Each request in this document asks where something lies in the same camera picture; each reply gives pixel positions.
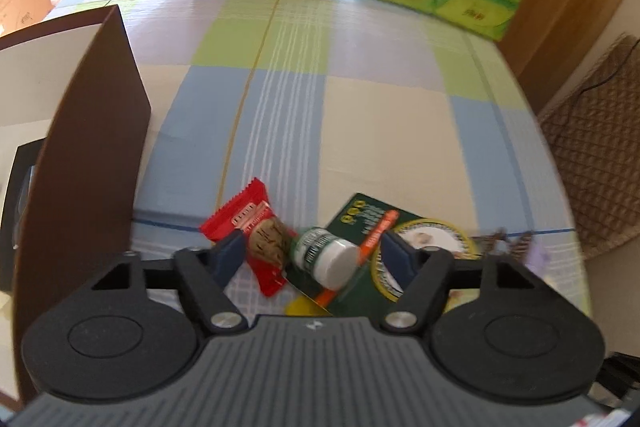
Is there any green card package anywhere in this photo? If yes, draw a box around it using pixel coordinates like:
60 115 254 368
284 193 480 319

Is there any red snack packet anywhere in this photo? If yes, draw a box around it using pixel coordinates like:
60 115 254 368
200 178 293 298

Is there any white cap medicine bottle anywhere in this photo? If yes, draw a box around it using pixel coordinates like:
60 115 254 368
290 227 360 291

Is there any plaid tablecloth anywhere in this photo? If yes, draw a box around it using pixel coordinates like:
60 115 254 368
49 0 591 323

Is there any black Flyco shaver box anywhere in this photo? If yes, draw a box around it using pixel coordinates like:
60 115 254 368
0 139 44 294

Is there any brown woven chair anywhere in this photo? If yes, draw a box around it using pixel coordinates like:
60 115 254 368
540 34 639 259

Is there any brown storage box white interior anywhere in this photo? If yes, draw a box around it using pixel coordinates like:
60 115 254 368
1 5 151 411

